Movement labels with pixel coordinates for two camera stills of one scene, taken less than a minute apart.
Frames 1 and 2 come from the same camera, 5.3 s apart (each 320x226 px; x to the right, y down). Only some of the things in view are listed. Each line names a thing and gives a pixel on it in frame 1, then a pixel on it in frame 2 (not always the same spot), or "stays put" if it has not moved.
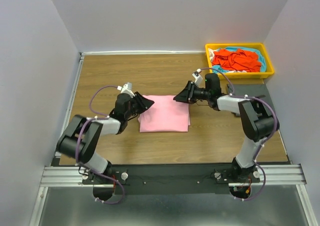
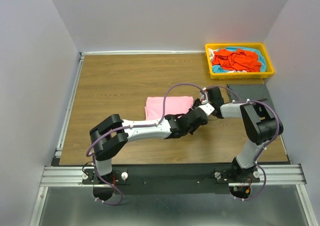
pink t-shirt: [165, 115] stays put
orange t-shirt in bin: [238, 60] stays put
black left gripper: [144, 103] to [190, 110]
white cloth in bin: [211, 54] stays put
